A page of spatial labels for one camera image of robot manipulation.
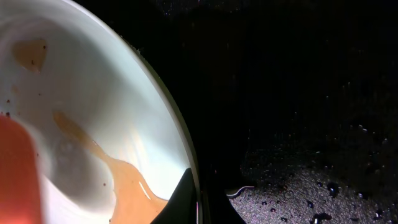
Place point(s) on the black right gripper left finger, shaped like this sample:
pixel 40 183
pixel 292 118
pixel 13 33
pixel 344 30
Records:
pixel 182 206

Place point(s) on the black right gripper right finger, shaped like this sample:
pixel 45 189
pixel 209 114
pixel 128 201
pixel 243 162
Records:
pixel 217 207

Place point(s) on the light blue plate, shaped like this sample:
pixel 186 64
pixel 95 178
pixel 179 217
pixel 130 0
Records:
pixel 110 144

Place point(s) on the round black tray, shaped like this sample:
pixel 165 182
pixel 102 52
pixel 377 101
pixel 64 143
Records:
pixel 292 105

